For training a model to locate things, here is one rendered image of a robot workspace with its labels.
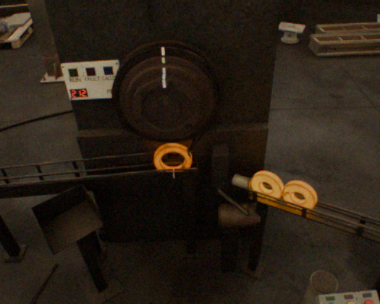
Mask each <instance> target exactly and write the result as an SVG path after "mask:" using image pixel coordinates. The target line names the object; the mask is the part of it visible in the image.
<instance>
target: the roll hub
mask: <svg viewBox="0 0 380 304"><path fill-rule="evenodd" d="M162 75H163V74H161V75H155V76H153V77H150V78H148V79H147V80H145V81H144V82H142V83H141V84H140V86H139V87H138V89H137V90H136V91H135V95H134V98H133V102H132V112H133V115H134V118H135V119H136V117H140V118H141V119H142V120H141V121H140V122H137V121H136V120H135V121H136V122H137V124H138V125H139V126H140V127H141V128H142V129H143V130H145V131H146V132H148V133H150V134H152V135H155V136H157V137H160V136H159V134H160V132H164V134H165V136H164V138H173V137H177V136H180V135H183V134H185V133H186V132H188V131H190V130H188V129H187V128H186V126H187V125H188V124H191V125H192V126H193V127H192V128H194V126H195V125H196V124H197V122H198V120H199V118H200V112H201V106H200V96H199V94H198V91H197V90H196V88H195V86H194V85H193V84H192V83H191V82H188V81H187V80H186V79H184V78H182V77H179V76H176V75H170V74H165V79H162ZM162 80H165V86H166V87H165V88H163V83H162ZM169 82H173V83H174V86H173V87H169V86H168V83H169ZM141 91H144V92H145V96H142V97H140V95H139V93H140V92H141ZM193 99H197V100H198V103H197V104H196V105H193V103H192V100H193ZM192 128H191V129H192Z"/></svg>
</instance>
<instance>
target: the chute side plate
mask: <svg viewBox="0 0 380 304"><path fill-rule="evenodd" d="M173 172H174V178H173ZM173 172H159V173H158V172H151V173H142V174H129V175H122V176H114V177H100V178H93V179H85V180H82V179H78V180H65V181H58V182H45V183H38V184H31V185H13V186H6V187H0V199H4V198H23V197H30V196H37V195H57V194H61V193H63V192H64V191H65V190H67V189H71V188H73V187H74V186H76V185H79V184H81V183H83V185H84V186H85V188H86V190H87V191H92V190H113V189H121V188H129V187H142V186H150V185H170V184H182V180H187V179H194V183H197V170H192V171H173Z"/></svg>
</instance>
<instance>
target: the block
mask: <svg viewBox="0 0 380 304"><path fill-rule="evenodd" d="M228 173H229V151H228V146H227V144H226V143H222V144H213V145H212V146H211V181H212V188H213V189H214V190H216V189H217V187H218V185H219V184H221V185H222V187H221V190H226V189H227V188H228Z"/></svg>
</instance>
